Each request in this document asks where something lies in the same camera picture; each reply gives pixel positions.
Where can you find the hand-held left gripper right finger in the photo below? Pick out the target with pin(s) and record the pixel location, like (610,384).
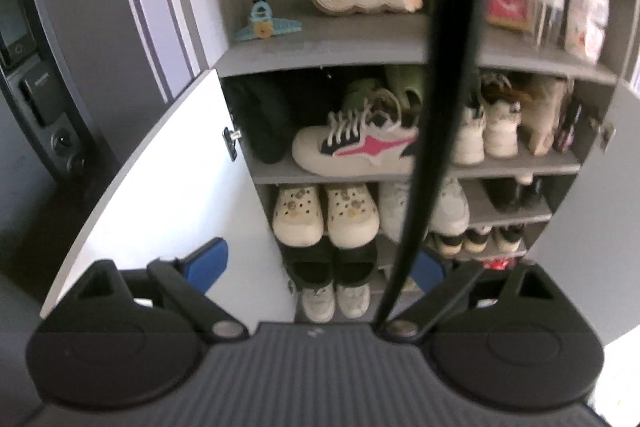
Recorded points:
(431,271)

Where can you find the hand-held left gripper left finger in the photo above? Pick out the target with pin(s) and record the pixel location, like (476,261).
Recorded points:
(207,263)

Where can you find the chunky cream sneaker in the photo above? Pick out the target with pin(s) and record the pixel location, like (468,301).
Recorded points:
(317,304)
(353,299)

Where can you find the cream clog with charms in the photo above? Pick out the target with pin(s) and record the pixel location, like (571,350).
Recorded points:
(350,217)
(297,214)

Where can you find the grey shoe cabinet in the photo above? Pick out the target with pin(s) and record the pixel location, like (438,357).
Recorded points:
(350,37)

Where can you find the black and beige sneaker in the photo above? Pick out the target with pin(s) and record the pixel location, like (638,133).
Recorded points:
(445,244)
(477,239)
(510,237)

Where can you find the red sneaker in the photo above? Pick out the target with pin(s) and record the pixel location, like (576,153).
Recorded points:
(500,263)

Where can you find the black shoe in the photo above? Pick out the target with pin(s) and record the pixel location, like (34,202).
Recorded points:
(510,194)

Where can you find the white high-top sneaker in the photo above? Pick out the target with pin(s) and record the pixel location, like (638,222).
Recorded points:
(470,137)
(500,127)

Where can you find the white and pink sneaker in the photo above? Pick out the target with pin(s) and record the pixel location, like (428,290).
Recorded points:
(350,152)

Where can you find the dark shoe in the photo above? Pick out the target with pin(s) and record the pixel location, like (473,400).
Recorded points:
(262,122)

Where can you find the dark entrance door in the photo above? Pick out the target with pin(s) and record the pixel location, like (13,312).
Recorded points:
(30,217)

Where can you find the green shoe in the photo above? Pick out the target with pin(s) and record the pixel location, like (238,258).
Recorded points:
(405,82)

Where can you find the beige boot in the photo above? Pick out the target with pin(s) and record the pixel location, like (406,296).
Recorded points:
(545,112)

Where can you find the black door lock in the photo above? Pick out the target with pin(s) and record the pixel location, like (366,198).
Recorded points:
(40,102)

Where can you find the blue hair claw clip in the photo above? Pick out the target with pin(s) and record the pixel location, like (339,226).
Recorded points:
(262,24)

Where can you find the clear plastic packet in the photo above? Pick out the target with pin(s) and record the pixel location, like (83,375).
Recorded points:
(547,2)

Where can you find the white tissue pack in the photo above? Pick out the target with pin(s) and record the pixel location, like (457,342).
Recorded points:
(587,22)

